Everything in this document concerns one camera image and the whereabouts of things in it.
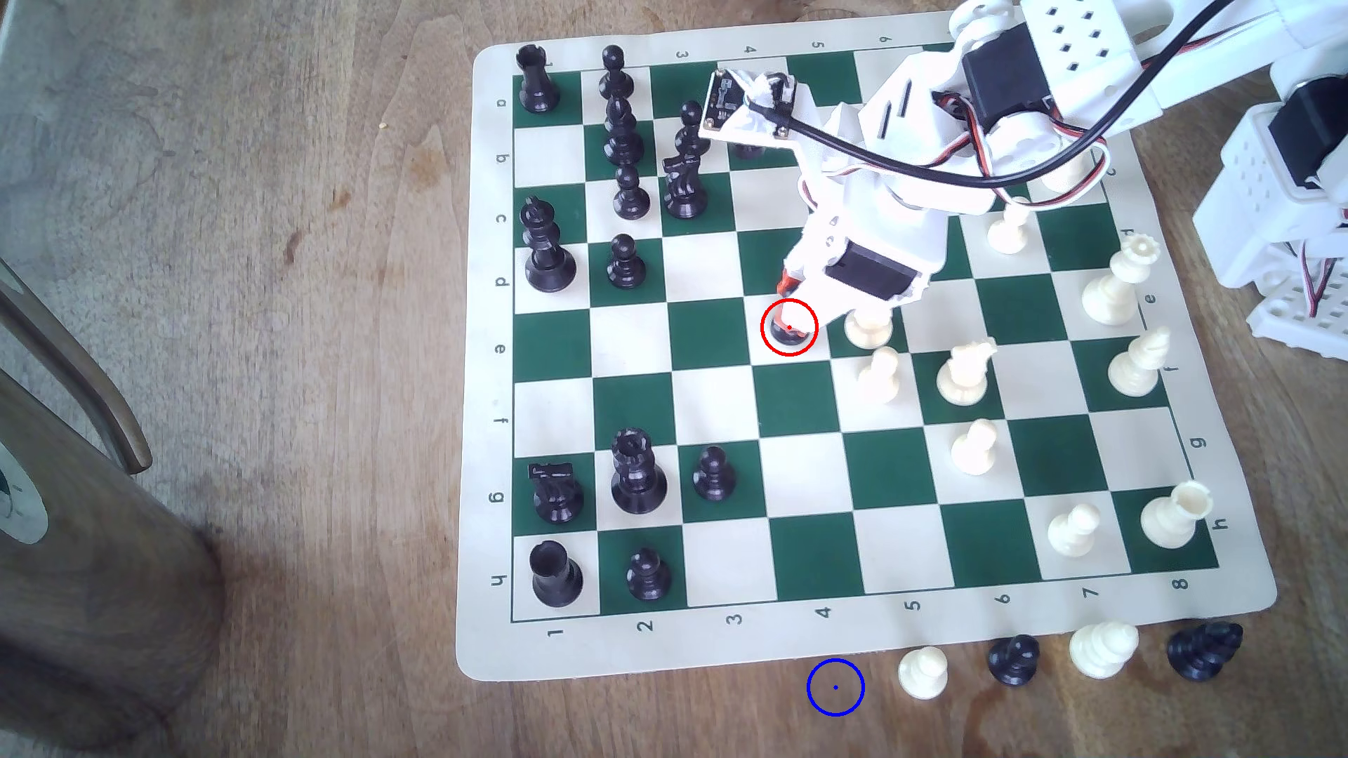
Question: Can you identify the gripper finger taped red-tipped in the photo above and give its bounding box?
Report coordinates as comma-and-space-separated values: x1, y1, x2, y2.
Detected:
805, 276, 859, 317
781, 205, 844, 291

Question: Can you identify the white chess bishop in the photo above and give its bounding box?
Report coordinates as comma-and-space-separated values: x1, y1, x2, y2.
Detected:
1069, 620, 1141, 680
1106, 324, 1172, 398

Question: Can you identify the black chess bishop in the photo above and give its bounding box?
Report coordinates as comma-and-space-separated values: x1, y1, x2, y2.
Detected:
603, 97, 646, 166

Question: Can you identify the black chess king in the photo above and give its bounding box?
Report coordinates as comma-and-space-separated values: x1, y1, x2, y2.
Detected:
519, 197, 579, 294

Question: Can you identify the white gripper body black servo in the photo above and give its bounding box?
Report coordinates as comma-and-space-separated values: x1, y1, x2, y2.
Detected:
805, 47, 1012, 307

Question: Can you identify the black camera cable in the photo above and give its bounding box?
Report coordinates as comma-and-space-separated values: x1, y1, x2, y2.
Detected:
748, 0, 1236, 191

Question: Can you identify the red black base wire bundle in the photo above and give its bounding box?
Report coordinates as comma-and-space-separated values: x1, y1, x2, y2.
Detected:
1300, 237, 1347, 317

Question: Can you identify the black pawn column three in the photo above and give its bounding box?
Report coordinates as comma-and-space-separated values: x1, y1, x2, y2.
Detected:
674, 100, 709, 159

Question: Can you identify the green white chess mat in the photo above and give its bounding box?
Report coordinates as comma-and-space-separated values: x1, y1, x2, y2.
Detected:
455, 8, 1278, 684

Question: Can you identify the black chess pawn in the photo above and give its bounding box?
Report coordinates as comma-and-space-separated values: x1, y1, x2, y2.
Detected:
613, 163, 652, 220
600, 44, 636, 101
692, 445, 739, 503
769, 305, 817, 355
986, 634, 1042, 689
626, 547, 673, 602
607, 234, 648, 291

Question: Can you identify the white chess pawn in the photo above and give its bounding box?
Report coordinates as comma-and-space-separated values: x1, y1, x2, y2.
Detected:
1047, 501, 1103, 559
897, 645, 951, 701
855, 345, 904, 406
950, 418, 1000, 476
986, 200, 1036, 256

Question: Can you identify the red white servo wire loop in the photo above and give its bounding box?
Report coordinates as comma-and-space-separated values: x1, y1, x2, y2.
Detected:
932, 89, 1116, 212

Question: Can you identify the small camera circuit board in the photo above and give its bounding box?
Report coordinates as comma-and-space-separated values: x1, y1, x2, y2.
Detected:
698, 66, 793, 145

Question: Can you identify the white chess queen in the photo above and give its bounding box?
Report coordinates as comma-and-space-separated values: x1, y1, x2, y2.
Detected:
1081, 234, 1162, 326

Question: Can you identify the black chess rook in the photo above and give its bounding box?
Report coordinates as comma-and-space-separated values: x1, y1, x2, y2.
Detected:
529, 540, 585, 609
516, 44, 562, 115

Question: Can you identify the white chess knight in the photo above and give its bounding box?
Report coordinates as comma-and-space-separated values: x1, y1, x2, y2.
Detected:
842, 305, 899, 351
935, 337, 1000, 408

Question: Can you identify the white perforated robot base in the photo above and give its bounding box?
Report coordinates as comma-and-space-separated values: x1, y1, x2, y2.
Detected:
1195, 74, 1348, 364

